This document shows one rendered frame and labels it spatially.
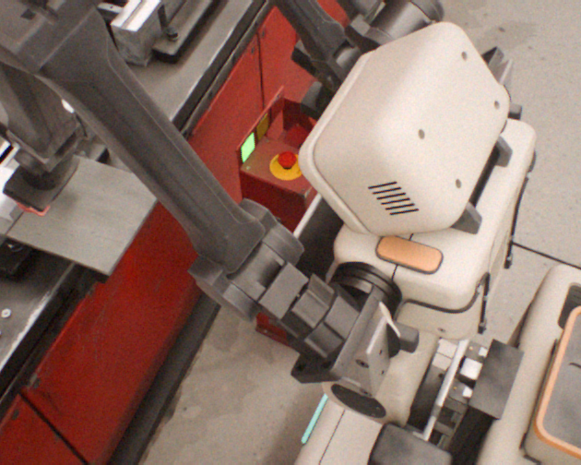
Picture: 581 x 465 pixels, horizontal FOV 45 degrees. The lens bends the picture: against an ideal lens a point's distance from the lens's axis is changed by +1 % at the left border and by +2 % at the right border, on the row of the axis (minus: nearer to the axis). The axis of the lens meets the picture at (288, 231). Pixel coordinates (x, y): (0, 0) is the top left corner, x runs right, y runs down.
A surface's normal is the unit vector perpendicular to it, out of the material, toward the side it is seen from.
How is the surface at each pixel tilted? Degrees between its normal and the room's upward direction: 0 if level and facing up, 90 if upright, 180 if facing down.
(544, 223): 0
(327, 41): 58
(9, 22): 13
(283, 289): 40
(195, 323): 0
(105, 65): 73
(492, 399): 0
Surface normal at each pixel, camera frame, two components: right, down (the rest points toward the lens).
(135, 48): -0.39, 0.77
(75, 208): -0.02, -0.55
